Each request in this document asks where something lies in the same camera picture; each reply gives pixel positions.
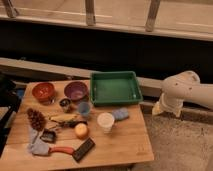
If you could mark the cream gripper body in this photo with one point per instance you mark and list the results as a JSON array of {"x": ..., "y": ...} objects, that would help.
[{"x": 156, "y": 110}]

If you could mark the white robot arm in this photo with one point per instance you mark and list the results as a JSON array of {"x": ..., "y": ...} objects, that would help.
[{"x": 185, "y": 86}]

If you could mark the white plastic cup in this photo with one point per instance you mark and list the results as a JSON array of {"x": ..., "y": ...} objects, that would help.
[{"x": 106, "y": 121}]

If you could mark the blue plastic cup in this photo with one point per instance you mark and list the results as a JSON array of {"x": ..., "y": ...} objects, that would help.
[{"x": 84, "y": 109}]

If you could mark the small metal cup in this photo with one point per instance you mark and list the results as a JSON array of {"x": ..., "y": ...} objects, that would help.
[{"x": 65, "y": 104}]

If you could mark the green plastic tray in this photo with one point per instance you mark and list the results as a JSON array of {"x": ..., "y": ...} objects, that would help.
[{"x": 114, "y": 88}]

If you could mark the orange round fruit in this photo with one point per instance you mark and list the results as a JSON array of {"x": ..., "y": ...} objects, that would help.
[{"x": 81, "y": 130}]

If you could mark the purple bowl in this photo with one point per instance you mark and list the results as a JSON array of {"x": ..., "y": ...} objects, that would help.
[{"x": 76, "y": 90}]

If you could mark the yellow banana toy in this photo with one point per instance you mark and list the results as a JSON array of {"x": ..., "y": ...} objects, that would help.
[{"x": 63, "y": 117}]

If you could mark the wooden table board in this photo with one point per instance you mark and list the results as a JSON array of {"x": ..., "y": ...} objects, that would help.
[{"x": 128, "y": 142}]

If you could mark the small black square dish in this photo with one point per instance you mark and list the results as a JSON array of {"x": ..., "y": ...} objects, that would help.
[{"x": 48, "y": 136}]

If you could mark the red bowl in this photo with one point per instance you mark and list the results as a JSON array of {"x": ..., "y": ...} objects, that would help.
[{"x": 44, "y": 92}]

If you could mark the brown pine cone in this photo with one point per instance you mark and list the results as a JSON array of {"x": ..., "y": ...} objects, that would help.
[{"x": 36, "y": 119}]

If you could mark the grey cloth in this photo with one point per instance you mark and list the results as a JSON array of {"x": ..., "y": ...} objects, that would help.
[{"x": 36, "y": 146}]

